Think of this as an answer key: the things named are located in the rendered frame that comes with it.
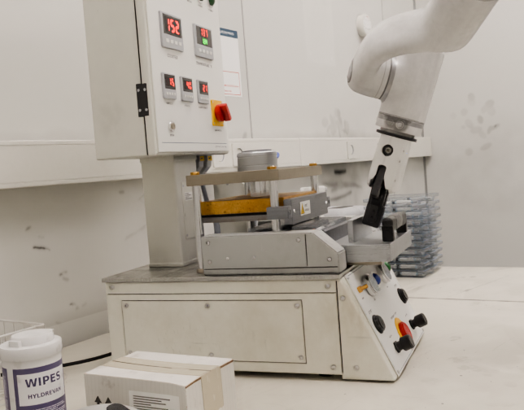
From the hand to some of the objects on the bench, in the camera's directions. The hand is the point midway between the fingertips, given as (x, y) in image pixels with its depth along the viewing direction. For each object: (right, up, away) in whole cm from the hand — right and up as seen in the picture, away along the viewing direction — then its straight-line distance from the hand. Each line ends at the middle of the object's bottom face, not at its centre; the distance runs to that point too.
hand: (373, 215), depth 128 cm
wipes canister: (-53, -32, -27) cm, 67 cm away
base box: (-17, -27, +11) cm, 34 cm away
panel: (+8, -25, -1) cm, 26 cm away
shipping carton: (-35, -30, -27) cm, 54 cm away
